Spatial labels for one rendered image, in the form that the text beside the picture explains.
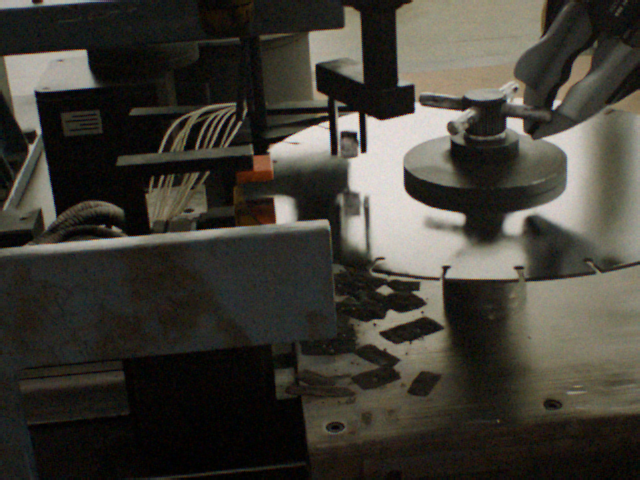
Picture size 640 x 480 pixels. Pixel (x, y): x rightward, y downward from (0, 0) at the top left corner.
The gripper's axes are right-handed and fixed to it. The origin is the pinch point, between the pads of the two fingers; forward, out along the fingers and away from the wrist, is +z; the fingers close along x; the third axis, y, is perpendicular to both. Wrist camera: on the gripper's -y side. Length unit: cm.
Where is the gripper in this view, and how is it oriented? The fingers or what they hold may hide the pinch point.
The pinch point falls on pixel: (545, 119)
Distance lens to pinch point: 73.2
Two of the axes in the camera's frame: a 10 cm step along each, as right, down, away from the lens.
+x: 6.8, 6.5, -3.5
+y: -5.8, 1.8, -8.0
